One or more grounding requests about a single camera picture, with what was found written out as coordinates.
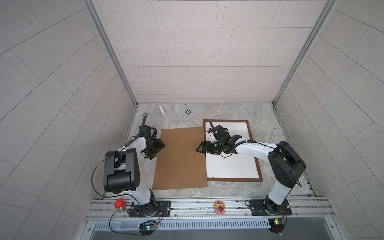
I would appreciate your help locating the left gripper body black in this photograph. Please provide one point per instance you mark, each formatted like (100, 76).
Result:
(154, 146)

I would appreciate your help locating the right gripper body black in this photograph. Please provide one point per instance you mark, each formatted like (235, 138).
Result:
(213, 148)

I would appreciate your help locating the blue poster with white mat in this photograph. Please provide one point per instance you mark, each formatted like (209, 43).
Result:
(234, 166)

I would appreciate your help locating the brown wooden picture frame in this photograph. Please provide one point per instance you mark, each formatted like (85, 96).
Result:
(261, 177)

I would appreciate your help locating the brown backing board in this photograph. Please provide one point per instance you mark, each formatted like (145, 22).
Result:
(179, 165)

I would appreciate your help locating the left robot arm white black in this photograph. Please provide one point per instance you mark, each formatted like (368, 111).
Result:
(122, 171)

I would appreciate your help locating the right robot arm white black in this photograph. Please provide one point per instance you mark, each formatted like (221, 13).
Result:
(286, 164)

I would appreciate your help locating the white cylinder tube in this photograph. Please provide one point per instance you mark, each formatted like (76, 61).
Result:
(162, 110)

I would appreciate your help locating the pink toy figurine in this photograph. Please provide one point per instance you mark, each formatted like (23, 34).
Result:
(219, 207)

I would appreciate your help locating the red emergency stop button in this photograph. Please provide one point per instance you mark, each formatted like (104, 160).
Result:
(120, 205)

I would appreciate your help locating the left circuit board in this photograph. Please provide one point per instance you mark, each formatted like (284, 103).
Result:
(148, 228)

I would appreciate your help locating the circuit board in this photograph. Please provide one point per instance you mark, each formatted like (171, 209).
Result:
(277, 226)
(148, 228)

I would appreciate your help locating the right circuit board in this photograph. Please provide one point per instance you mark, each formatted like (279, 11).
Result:
(277, 226)

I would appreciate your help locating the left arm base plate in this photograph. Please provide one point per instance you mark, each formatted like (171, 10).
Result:
(163, 207)

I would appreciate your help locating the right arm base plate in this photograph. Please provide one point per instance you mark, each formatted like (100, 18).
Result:
(269, 208)

